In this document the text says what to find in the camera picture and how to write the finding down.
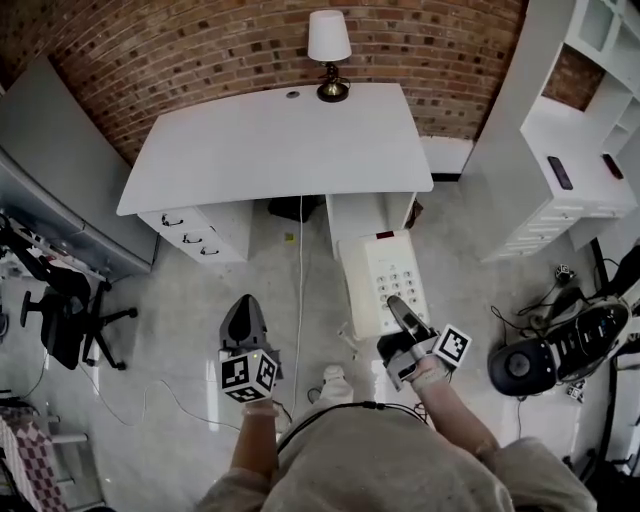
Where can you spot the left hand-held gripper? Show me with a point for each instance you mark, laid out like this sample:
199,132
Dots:
247,375

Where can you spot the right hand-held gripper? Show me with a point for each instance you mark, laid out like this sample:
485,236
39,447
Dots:
452,345

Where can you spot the white desk telephone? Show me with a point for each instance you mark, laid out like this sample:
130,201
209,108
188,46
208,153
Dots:
365,280

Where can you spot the person's left forearm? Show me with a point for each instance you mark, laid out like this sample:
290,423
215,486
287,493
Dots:
255,440

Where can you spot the person's right forearm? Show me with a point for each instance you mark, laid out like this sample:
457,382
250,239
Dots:
455,420

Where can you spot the white desk with drawers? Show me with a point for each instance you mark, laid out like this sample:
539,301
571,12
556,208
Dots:
275,150

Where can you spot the black office chair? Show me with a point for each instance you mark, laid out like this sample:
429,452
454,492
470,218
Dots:
65,325

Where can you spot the person's right hand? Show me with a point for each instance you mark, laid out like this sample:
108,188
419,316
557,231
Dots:
431,375

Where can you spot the person's right white shoe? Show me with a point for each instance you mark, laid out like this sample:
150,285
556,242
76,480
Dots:
334,376

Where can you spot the person's white trousers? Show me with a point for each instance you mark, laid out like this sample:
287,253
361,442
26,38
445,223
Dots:
334,397

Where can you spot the black and white device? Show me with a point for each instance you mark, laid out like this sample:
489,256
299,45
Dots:
520,365

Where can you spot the person's beige sweatshirt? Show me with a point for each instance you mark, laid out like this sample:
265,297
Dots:
380,465

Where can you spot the small patterned block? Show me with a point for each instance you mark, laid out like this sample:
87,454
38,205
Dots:
565,272

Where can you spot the white shelf cabinet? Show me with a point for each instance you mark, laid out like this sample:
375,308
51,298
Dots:
505,150

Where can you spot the checkered cloth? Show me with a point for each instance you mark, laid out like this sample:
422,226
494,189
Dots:
35,460

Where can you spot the grey partition panel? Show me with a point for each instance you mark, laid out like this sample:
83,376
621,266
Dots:
50,150

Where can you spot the white shade table lamp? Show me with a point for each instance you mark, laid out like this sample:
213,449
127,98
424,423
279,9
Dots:
327,35

